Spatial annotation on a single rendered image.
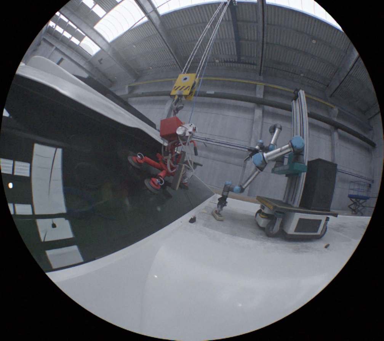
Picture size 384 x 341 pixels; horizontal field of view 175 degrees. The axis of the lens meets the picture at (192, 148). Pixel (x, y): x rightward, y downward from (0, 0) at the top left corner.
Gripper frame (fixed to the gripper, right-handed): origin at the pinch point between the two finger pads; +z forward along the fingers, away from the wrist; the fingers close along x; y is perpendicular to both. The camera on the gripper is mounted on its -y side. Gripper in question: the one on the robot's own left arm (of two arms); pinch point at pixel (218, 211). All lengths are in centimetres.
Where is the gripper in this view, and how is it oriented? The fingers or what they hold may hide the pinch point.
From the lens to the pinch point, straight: 149.5
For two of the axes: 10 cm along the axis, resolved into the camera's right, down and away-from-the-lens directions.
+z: -2.7, 9.5, -1.5
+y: 1.4, -1.1, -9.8
